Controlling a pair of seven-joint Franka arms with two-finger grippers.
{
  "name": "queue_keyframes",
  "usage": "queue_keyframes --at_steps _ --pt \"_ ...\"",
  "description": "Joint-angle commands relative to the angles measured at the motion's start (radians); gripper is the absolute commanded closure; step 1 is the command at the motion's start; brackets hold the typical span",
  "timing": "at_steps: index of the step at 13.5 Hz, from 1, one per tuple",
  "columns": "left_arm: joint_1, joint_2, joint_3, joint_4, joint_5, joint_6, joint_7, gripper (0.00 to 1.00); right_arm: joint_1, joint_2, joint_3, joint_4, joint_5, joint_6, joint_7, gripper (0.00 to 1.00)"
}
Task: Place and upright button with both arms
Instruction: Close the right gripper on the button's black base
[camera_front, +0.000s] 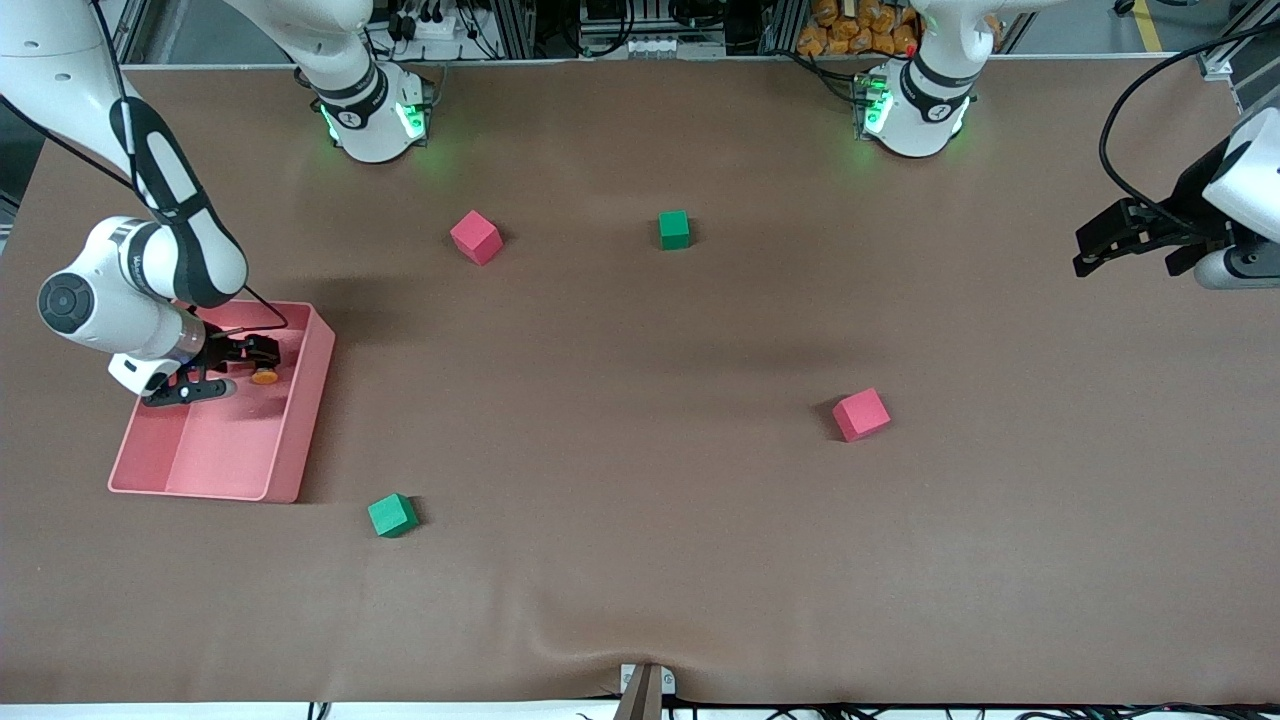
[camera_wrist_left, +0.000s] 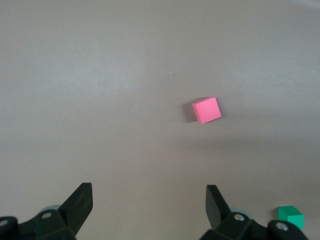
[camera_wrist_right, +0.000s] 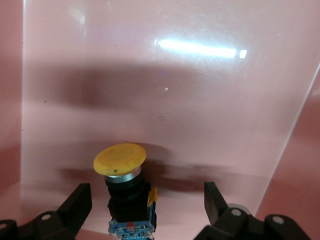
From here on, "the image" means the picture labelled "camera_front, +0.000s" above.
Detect pink plastic bin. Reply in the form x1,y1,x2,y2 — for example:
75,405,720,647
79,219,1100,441
107,300,337,504

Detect brown bar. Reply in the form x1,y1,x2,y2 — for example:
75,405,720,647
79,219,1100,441
612,665,664,720

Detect aluminium frame rail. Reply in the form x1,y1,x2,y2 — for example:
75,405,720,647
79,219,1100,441
1195,0,1280,81
110,0,156,66

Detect pink foam cube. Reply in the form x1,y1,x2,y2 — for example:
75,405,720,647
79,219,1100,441
832,388,892,443
449,210,504,267

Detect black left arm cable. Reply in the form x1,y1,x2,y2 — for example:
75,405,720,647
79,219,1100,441
1098,20,1280,239

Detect metal clamp bracket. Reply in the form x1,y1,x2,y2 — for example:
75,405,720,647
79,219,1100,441
619,663,677,697

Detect brown table mat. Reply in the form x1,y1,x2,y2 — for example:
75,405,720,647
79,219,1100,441
0,55,1280,706

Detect orange packaged items pile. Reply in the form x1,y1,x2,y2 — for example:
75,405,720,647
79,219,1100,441
797,0,926,58

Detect aluminium frame post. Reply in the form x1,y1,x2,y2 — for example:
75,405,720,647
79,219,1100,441
487,0,536,58
762,0,806,56

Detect white power strip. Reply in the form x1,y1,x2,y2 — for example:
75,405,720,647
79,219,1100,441
395,0,463,43

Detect white terminal block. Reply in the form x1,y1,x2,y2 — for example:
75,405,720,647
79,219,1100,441
615,35,726,59

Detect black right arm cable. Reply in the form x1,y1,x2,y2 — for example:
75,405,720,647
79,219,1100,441
0,0,290,336

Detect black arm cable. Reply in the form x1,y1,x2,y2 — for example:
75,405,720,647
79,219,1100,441
0,0,290,336
1098,20,1280,239

